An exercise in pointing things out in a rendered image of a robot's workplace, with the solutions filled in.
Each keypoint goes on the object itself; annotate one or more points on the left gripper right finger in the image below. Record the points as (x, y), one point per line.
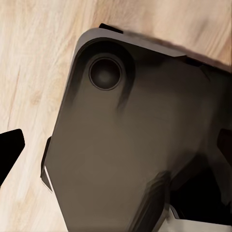
(224, 143)

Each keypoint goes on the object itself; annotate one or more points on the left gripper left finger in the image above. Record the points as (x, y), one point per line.
(11, 145)

